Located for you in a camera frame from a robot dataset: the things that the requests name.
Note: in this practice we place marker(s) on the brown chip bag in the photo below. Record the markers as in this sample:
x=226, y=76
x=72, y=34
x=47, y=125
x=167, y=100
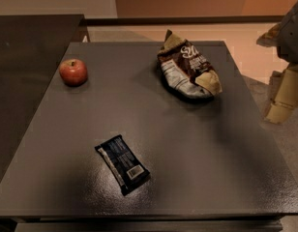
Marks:
x=186, y=70

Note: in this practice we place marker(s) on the red apple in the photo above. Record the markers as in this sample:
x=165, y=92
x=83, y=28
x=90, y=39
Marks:
x=73, y=72

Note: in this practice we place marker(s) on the dark blue rxbar wrapper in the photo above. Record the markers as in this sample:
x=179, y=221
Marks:
x=128, y=171

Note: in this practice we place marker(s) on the silver grey gripper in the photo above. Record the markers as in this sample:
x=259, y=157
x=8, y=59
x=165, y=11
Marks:
x=292, y=39

